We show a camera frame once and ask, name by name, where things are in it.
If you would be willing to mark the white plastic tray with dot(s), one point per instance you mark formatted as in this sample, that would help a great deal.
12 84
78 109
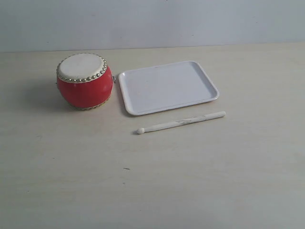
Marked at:
165 87

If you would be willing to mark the red small drum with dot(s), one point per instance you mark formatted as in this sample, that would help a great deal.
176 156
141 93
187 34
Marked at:
84 80

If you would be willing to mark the white drumstick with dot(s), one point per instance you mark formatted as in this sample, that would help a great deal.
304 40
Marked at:
177 123

